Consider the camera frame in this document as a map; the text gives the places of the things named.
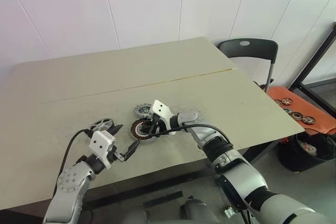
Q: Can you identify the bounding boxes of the black folding chair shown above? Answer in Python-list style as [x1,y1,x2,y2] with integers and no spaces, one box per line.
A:
[218,38,279,93]

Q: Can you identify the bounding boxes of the black waste bin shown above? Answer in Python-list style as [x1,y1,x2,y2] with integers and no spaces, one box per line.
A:
[277,131,336,174]

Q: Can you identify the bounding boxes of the black metal frame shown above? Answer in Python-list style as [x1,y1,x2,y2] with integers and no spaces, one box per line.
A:
[288,22,336,120]

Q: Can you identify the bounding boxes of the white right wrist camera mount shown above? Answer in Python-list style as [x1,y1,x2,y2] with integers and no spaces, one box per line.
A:
[151,100,175,135]

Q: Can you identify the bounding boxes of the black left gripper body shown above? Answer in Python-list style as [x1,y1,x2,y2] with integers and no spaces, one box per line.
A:
[106,144,125,163]

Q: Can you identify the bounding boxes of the round grey motor lid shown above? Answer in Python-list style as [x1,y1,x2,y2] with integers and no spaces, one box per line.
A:
[134,104,154,118]

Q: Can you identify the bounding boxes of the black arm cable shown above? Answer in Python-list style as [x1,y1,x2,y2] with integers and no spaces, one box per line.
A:
[52,129,92,198]
[149,123,233,148]

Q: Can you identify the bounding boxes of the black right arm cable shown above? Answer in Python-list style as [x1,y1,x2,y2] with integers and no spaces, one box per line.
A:
[149,123,233,148]

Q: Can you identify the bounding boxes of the orange mat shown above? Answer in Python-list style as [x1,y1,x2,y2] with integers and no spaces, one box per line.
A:
[266,86,336,138]

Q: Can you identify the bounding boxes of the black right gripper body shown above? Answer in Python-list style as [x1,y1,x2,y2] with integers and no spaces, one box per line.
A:
[150,113,164,136]

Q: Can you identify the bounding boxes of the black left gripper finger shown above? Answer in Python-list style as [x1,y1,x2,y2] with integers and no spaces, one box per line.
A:
[120,140,141,162]
[108,124,124,137]

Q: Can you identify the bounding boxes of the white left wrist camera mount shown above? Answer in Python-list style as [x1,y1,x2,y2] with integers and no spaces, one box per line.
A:
[88,130,118,169]

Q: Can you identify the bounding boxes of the silver spoked rotor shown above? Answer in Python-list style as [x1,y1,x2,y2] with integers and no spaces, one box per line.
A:
[88,118,116,134]

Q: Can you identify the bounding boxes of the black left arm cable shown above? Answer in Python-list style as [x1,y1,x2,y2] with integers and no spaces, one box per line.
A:
[52,129,92,198]

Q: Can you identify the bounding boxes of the black floor strip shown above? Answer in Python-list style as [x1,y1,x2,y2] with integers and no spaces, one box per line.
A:
[143,190,184,208]

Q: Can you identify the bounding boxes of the dark grey rounded shape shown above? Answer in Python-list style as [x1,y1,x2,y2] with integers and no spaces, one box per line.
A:
[180,196,219,224]

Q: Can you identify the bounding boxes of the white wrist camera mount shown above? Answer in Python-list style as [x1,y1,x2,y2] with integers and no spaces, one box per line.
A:
[151,100,175,135]
[88,130,118,169]

